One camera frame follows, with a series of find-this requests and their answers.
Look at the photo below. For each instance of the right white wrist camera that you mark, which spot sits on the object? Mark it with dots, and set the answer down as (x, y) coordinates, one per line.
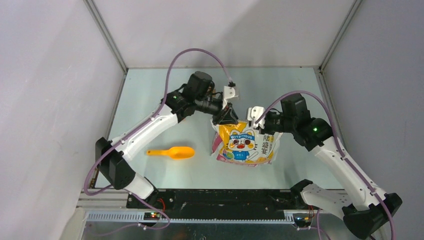
(255, 117)

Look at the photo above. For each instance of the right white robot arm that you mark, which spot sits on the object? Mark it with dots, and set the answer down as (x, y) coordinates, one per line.
(304, 115)

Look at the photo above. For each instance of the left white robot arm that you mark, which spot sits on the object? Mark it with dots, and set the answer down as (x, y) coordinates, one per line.
(197, 95)

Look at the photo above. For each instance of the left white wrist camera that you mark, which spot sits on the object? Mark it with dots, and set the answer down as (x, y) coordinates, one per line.
(229, 92)

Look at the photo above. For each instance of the pet food bag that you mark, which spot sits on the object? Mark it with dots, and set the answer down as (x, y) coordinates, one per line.
(241, 144)

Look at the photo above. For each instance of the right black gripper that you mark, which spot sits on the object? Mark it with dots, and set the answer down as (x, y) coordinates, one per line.
(265, 129)

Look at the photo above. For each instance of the orange plastic scoop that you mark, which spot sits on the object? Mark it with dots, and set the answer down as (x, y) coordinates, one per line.
(175, 153)

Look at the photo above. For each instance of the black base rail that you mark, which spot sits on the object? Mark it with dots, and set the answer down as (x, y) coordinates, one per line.
(226, 204)

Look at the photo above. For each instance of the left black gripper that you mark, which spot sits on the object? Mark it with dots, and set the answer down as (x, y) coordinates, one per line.
(225, 116)

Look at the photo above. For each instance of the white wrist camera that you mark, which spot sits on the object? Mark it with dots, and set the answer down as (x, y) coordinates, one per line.
(255, 117)
(229, 92)

